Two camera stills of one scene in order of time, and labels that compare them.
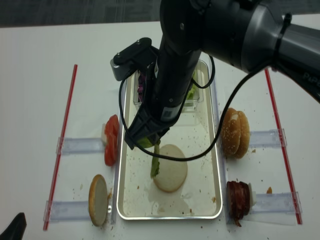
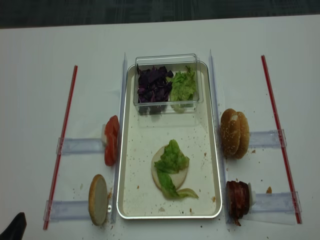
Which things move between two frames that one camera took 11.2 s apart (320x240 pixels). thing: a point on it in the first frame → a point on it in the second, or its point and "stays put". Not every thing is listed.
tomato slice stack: [112, 133] stays put
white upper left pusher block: [103, 135] stays put
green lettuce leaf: [145, 142] → [172, 161]
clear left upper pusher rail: [72, 145] stays put
